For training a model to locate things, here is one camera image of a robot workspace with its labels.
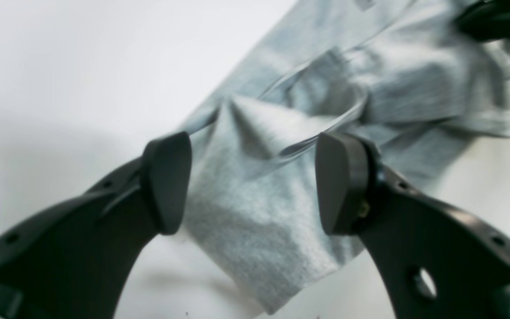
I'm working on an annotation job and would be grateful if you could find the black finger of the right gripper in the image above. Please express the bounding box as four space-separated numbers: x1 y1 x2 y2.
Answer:
455 0 510 42

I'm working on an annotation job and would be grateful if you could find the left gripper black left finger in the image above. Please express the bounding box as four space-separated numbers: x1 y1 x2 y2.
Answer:
0 132 193 319

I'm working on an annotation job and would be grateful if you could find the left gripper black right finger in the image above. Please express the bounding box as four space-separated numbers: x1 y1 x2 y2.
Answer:
315 132 510 319

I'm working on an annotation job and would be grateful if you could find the grey t-shirt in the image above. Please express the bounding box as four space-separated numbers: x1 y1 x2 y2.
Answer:
183 0 510 319

